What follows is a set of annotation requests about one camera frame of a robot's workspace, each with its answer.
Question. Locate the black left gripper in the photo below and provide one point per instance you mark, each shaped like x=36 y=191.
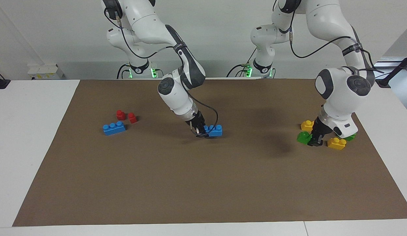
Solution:
x=321 y=127

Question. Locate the black table clamp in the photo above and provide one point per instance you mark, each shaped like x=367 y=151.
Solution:
x=0 y=83

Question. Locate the brown table mat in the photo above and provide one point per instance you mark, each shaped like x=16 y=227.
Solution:
x=210 y=170

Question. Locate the white power strip box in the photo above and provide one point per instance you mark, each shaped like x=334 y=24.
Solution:
x=46 y=72

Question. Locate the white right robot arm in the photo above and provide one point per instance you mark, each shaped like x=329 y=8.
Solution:
x=177 y=98

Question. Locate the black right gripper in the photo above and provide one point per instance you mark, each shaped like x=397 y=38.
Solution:
x=196 y=122

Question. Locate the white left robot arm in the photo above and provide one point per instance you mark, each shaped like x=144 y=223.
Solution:
x=337 y=98

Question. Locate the black stand with pole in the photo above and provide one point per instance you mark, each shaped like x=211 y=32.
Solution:
x=383 y=82

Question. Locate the blue three-stud toy brick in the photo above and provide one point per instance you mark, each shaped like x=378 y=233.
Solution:
x=114 y=128
x=215 y=131

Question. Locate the red single-stud toy brick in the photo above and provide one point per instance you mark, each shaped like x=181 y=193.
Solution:
x=132 y=118
x=120 y=115

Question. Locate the yellow two-stud toy brick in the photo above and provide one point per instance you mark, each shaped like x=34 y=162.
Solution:
x=306 y=126
x=336 y=144

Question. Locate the green two-stud toy brick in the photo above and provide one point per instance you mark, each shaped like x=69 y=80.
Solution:
x=302 y=137
x=351 y=137

